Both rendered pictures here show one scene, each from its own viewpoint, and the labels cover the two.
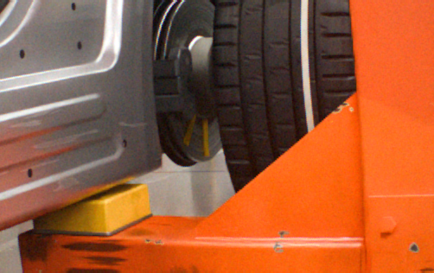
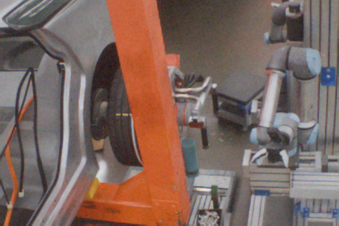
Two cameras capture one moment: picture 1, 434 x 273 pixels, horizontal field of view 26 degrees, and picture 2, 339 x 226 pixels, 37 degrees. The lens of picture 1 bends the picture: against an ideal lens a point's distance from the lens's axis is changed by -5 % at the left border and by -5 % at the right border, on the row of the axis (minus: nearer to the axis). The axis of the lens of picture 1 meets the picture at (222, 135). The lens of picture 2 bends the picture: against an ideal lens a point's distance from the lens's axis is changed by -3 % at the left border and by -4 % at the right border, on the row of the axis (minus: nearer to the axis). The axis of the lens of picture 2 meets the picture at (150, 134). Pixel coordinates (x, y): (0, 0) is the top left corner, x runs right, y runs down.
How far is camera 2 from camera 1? 1.87 m
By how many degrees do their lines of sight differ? 29
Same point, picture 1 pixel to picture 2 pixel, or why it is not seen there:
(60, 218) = not seen: hidden behind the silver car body
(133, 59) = (89, 154)
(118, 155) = (90, 180)
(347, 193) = (147, 196)
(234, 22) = (113, 130)
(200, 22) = (101, 99)
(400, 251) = (161, 209)
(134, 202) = (95, 184)
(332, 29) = not seen: hidden behind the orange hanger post
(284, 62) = (128, 141)
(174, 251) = (108, 204)
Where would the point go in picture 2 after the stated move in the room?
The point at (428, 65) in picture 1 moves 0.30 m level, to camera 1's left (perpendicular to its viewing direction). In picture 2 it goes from (163, 178) to (105, 190)
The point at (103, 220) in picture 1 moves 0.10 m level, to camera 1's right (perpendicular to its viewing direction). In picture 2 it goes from (89, 196) to (107, 193)
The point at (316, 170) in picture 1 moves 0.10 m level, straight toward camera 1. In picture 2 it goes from (139, 191) to (139, 204)
